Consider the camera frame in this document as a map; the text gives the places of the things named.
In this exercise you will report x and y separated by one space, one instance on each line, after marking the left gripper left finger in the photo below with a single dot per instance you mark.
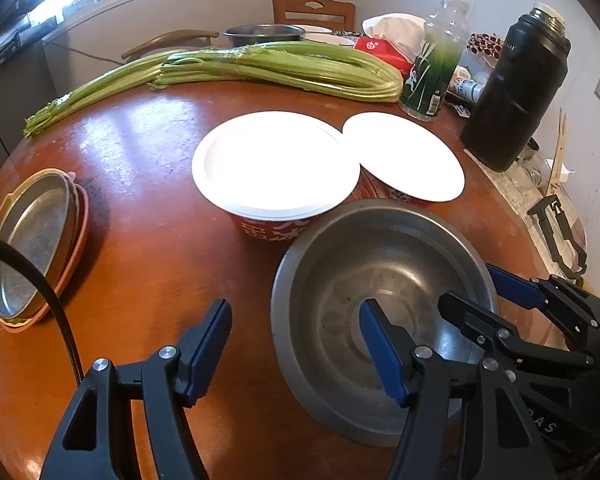
95 438

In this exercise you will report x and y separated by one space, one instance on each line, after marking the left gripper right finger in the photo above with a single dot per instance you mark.
498 439

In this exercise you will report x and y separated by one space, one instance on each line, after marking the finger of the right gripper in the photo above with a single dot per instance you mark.
502 338
571 308

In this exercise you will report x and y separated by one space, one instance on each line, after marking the small red paper bowl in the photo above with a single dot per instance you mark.
402 161

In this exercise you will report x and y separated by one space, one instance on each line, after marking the steel pan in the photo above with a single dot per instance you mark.
30 244

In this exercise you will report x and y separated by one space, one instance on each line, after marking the large red paper bowl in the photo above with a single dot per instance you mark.
274 172

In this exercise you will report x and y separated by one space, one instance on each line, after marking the wooden clothespin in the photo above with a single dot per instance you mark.
556 172

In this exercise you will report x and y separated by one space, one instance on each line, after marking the black thermos flask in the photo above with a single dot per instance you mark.
531 69

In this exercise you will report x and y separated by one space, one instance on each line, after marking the small white bottle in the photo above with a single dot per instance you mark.
464 87

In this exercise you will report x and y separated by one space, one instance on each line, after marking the green label plastic bottle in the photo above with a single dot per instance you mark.
445 38

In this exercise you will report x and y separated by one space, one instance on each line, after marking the red tissue pack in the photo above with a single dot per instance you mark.
395 38

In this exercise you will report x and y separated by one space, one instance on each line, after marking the thick celery bunch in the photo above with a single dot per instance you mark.
310 66

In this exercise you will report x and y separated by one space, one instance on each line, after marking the white ceramic food bowl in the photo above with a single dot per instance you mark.
324 35

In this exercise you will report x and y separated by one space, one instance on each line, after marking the wooden chair with slats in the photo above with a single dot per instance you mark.
333 14

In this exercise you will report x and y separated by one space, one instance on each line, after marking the long celery bunch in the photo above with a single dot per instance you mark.
125 77

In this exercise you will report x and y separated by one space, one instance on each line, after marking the small steel bowl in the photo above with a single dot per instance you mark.
246 35

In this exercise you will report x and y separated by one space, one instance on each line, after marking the curved wooden armchair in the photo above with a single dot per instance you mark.
181 38

